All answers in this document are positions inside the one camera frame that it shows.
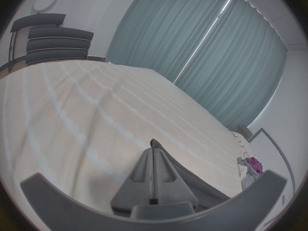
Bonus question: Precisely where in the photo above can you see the blue-green curtain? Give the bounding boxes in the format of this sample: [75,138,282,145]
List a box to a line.
[173,0,289,129]
[105,0,231,84]

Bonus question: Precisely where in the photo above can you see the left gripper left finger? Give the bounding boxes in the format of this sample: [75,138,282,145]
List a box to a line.
[110,148,154,211]

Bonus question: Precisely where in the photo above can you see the black chest of drawers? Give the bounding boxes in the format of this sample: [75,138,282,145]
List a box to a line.
[25,27,94,65]

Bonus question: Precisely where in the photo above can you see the white printed pillow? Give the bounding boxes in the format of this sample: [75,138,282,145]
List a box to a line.
[231,130,255,158]

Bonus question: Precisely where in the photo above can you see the black T-shirt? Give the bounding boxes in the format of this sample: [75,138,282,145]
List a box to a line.
[150,139,231,211]

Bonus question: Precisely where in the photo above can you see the white garment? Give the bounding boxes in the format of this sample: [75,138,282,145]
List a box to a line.
[237,164,249,180]

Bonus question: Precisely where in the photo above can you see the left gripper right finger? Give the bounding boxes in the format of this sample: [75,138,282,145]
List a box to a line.
[154,149,198,205]

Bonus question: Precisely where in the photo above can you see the bed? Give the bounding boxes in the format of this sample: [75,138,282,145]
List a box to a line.
[0,59,296,201]

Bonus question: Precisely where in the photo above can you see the grey knit garment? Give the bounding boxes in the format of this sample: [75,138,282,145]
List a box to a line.
[237,157,260,191]

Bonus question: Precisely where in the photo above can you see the black dressing table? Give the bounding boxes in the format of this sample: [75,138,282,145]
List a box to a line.
[8,13,66,73]

